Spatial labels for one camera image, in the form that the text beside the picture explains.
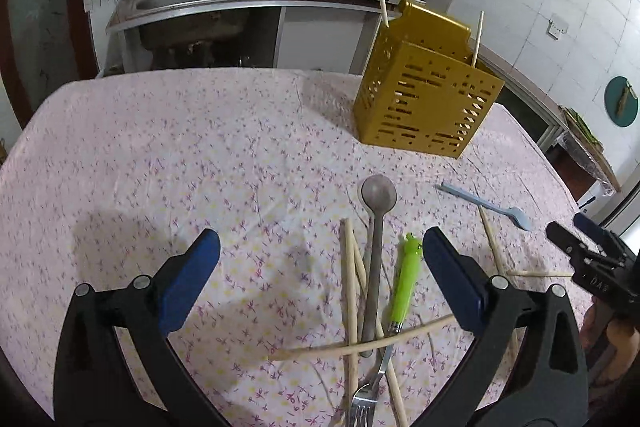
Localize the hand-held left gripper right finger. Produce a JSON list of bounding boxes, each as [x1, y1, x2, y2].
[[410, 227, 588, 427]]

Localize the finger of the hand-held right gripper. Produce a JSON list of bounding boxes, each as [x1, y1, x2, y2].
[[574, 212, 626, 258], [546, 221, 602, 269]]

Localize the yellow slotted utensil holder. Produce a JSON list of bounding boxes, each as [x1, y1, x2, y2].
[[352, 0, 506, 159]]

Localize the white wall socket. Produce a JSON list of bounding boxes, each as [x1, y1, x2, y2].
[[546, 14, 570, 39]]

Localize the grey metal spoon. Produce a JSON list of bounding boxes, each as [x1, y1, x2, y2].
[[361, 174, 398, 358]]

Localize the person's right hand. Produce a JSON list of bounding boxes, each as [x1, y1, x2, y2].
[[580, 302, 640, 390]]

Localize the round teal board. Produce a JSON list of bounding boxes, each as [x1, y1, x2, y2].
[[603, 76, 640, 128]]

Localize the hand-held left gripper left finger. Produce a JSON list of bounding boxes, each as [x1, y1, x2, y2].
[[52, 228, 231, 427]]

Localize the steel kitchen sink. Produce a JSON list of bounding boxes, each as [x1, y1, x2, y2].
[[106, 0, 273, 35]]

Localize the pink floral tablecloth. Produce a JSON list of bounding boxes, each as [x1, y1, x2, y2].
[[0, 67, 601, 427]]

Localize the light blue plastic fork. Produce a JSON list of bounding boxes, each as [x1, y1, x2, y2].
[[435, 183, 532, 232]]

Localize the green handled metal fork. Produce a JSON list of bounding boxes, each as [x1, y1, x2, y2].
[[342, 233, 425, 427]]

